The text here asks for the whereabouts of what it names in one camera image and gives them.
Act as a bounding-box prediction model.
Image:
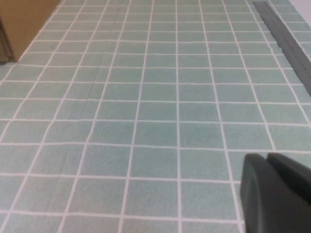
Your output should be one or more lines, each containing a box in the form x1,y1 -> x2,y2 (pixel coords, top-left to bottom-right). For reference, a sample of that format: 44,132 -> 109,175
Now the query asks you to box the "green checkered tablecloth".
0,0 -> 311,233

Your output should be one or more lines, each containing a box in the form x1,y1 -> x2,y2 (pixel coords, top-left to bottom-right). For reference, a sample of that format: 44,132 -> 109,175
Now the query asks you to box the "grey flat strip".
252,0 -> 311,96

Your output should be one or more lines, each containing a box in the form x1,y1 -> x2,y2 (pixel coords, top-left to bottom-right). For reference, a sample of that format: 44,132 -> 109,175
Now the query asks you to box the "plain brown cardboard box shell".
0,0 -> 61,64

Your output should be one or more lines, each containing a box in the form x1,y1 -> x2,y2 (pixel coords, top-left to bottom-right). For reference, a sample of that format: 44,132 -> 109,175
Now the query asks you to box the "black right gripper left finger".
240,153 -> 311,233

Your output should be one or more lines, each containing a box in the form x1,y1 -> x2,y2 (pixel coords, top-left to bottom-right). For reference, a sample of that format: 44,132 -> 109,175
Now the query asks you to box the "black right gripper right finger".
266,152 -> 311,204

